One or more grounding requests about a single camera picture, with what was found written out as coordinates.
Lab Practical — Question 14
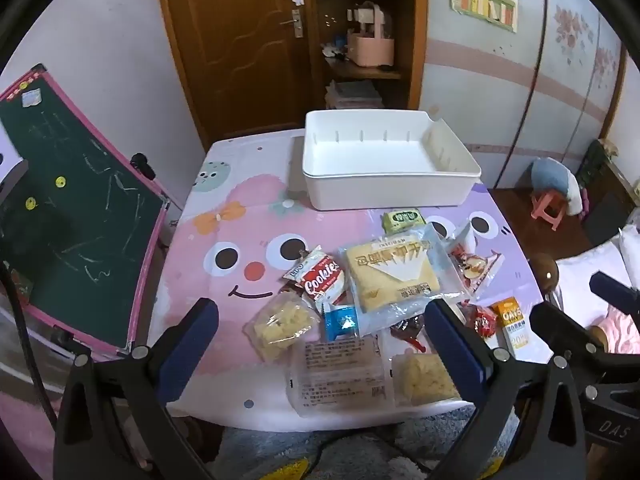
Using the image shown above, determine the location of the clear yellow puff packet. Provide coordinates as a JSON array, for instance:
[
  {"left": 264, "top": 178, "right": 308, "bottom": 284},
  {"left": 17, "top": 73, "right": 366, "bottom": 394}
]
[
  {"left": 243, "top": 292, "right": 323, "bottom": 363},
  {"left": 390, "top": 352, "right": 463, "bottom": 408}
]

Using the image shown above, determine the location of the white plastic bin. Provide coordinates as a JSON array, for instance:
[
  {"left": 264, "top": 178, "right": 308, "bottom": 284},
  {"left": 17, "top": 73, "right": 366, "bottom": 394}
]
[{"left": 301, "top": 108, "right": 482, "bottom": 211}]

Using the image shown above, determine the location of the beige biscuit packet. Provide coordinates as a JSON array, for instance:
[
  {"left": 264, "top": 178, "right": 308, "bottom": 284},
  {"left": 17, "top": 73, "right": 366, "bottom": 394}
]
[{"left": 285, "top": 335, "right": 396, "bottom": 417}]

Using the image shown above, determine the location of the stack of folded cloths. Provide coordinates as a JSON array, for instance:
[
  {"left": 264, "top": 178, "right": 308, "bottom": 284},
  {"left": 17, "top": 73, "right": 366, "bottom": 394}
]
[{"left": 325, "top": 79, "right": 386, "bottom": 111}]

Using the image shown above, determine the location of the pink basket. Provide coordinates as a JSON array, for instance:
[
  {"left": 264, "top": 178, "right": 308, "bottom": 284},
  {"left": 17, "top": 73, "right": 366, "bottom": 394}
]
[{"left": 347, "top": 2, "right": 396, "bottom": 68}]

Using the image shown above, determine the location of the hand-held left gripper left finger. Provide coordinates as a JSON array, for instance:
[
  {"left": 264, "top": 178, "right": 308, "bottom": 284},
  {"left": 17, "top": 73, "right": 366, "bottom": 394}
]
[{"left": 52, "top": 297, "right": 221, "bottom": 480}]

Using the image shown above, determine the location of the green snack packet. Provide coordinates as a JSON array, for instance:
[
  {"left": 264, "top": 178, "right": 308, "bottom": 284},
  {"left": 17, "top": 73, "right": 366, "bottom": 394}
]
[{"left": 381, "top": 208, "right": 427, "bottom": 235}]

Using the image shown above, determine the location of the white snack packet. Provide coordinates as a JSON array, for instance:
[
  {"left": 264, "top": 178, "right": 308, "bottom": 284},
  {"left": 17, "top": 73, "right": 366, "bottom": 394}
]
[{"left": 452, "top": 220, "right": 483, "bottom": 253}]

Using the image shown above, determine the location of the cartoon monster tablecloth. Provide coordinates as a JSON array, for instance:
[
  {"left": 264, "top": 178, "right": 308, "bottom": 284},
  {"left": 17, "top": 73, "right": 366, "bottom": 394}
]
[{"left": 150, "top": 127, "right": 546, "bottom": 431}]

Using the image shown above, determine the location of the brown wooden door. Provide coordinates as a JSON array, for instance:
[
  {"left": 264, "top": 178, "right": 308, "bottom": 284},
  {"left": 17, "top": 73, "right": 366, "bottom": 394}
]
[{"left": 155, "top": 0, "right": 321, "bottom": 151}]

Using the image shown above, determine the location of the dark date packet red label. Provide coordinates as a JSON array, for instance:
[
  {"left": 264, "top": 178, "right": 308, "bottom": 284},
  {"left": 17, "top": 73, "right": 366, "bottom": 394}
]
[{"left": 389, "top": 315, "right": 431, "bottom": 353}]

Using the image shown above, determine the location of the orange oat packet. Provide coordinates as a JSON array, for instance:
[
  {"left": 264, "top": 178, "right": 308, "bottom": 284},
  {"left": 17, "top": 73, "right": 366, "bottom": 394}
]
[{"left": 487, "top": 296, "right": 533, "bottom": 361}]

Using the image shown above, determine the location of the wooden bedpost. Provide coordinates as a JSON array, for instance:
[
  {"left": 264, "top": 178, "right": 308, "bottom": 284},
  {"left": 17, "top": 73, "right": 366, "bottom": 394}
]
[{"left": 530, "top": 254, "right": 560, "bottom": 293}]

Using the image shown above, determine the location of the large clear bread packet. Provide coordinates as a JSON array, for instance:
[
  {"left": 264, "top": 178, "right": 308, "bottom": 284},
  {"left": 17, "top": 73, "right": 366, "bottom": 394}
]
[{"left": 336, "top": 224, "right": 468, "bottom": 336}]

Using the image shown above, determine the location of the wooden corner shelf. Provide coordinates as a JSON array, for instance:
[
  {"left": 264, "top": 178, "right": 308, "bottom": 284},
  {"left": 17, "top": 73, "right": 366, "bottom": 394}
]
[{"left": 302, "top": 0, "right": 431, "bottom": 111}]

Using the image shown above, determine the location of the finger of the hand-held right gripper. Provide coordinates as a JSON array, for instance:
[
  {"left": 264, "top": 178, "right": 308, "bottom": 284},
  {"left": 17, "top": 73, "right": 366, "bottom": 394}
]
[
  {"left": 529, "top": 301, "right": 608, "bottom": 368},
  {"left": 589, "top": 270, "right": 640, "bottom": 311}
]

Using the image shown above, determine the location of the walnut date packet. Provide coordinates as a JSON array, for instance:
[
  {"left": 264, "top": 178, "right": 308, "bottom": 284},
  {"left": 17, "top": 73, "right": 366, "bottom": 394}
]
[{"left": 277, "top": 282, "right": 306, "bottom": 306}]

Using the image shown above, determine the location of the blue plush cushion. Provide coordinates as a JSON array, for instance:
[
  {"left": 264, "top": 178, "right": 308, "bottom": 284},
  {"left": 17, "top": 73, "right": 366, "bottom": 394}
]
[{"left": 531, "top": 156, "right": 586, "bottom": 216}]

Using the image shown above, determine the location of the dark wooden cabinet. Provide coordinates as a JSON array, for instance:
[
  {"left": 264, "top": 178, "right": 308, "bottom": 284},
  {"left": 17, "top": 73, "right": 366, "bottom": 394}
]
[{"left": 580, "top": 137, "right": 640, "bottom": 246}]

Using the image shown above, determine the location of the metal door handle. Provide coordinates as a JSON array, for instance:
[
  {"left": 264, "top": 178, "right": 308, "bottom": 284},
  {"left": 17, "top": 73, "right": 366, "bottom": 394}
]
[{"left": 280, "top": 7, "right": 306, "bottom": 40}]

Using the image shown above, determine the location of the black chalkboard knob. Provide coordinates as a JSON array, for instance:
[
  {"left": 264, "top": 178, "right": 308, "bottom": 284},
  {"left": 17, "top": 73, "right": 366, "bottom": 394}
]
[{"left": 131, "top": 152, "right": 157, "bottom": 181}]

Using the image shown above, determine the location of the pink plastic stool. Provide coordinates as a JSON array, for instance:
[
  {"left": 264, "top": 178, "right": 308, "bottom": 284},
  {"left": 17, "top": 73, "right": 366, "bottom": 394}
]
[{"left": 530, "top": 190, "right": 571, "bottom": 231}]

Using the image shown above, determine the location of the red white cookie packet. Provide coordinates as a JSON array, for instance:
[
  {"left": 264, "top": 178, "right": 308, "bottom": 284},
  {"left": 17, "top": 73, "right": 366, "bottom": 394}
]
[{"left": 282, "top": 246, "right": 347, "bottom": 317}]

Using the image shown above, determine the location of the apple print snack packet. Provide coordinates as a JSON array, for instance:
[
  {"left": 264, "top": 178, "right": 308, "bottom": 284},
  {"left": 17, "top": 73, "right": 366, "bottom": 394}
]
[{"left": 444, "top": 240, "right": 505, "bottom": 301}]

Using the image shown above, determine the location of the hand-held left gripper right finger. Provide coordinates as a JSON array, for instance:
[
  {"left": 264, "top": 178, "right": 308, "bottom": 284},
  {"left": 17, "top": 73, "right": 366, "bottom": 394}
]
[{"left": 424, "top": 297, "right": 588, "bottom": 480}]

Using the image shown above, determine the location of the floral sliding wardrobe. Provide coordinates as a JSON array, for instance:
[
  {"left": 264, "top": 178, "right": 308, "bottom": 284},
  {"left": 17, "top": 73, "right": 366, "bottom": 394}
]
[{"left": 417, "top": 0, "right": 640, "bottom": 191}]

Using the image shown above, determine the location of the pink framed chalkboard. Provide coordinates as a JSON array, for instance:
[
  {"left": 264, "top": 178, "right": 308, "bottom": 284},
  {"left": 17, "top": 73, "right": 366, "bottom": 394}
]
[{"left": 0, "top": 63, "right": 171, "bottom": 361}]

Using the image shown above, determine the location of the black cable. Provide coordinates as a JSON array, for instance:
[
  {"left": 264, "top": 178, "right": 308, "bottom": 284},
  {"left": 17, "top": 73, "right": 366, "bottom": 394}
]
[{"left": 0, "top": 260, "right": 61, "bottom": 441}]

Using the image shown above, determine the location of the white pillow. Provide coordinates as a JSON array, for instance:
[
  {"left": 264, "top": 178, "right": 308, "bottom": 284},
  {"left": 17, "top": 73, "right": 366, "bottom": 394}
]
[
  {"left": 555, "top": 239, "right": 626, "bottom": 311},
  {"left": 617, "top": 225, "right": 640, "bottom": 291}
]

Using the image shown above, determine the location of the blue candy packet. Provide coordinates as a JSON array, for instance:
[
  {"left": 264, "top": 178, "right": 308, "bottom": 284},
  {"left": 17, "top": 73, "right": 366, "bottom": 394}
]
[{"left": 322, "top": 305, "right": 362, "bottom": 343}]

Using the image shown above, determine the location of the red orange snack packet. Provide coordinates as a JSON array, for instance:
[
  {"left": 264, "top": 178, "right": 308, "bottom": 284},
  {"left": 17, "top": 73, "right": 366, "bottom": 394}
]
[{"left": 460, "top": 302, "right": 501, "bottom": 343}]

